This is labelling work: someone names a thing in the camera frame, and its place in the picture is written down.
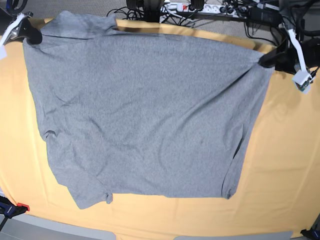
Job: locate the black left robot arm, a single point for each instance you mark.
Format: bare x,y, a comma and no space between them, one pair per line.
295,12

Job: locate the yellow table cloth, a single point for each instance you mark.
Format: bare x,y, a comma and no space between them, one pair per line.
278,191

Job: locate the grey t-shirt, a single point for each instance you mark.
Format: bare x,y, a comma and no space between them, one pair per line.
142,113

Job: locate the black power adapter box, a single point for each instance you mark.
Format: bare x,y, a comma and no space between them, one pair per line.
264,17

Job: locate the blue red clamp left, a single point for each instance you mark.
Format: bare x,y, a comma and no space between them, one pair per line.
9,210

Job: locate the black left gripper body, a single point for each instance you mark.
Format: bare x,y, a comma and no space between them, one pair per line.
311,53

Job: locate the white power strip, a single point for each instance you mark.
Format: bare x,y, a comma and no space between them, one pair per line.
179,9

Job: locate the blue clamp right corner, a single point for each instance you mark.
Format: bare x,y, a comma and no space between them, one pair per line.
314,232

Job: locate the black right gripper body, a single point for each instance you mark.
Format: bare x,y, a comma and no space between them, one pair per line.
17,34

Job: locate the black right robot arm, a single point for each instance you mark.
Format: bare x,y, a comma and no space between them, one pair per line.
9,13

